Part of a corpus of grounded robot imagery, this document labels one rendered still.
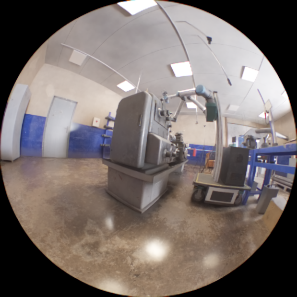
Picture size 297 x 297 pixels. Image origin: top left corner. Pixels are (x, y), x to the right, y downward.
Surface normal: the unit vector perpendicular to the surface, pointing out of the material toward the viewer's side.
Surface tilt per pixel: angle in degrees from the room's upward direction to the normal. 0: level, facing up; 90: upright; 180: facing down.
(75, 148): 90
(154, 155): 90
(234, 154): 90
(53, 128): 90
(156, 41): 180
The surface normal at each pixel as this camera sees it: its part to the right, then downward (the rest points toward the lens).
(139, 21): -0.11, 0.99
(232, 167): -0.57, -0.07
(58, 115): 0.85, 0.10
